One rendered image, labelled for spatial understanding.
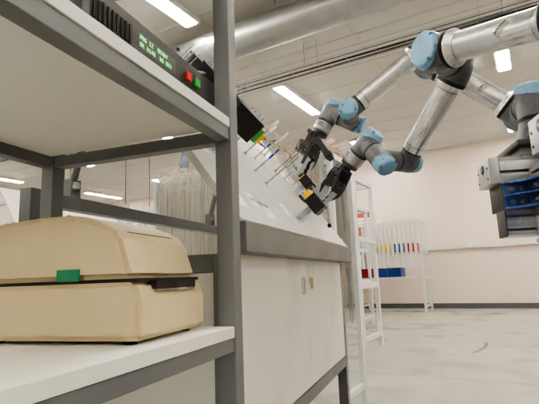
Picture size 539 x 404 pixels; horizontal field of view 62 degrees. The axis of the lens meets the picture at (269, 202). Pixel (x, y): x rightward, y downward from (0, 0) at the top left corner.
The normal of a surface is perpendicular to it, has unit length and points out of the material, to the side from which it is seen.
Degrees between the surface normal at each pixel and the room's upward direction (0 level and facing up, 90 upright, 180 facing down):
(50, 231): 90
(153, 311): 90
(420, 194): 90
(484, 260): 90
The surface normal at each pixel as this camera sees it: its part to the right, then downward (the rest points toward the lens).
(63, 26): 0.94, -0.09
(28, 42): 0.04, 0.99
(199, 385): -0.35, -0.14
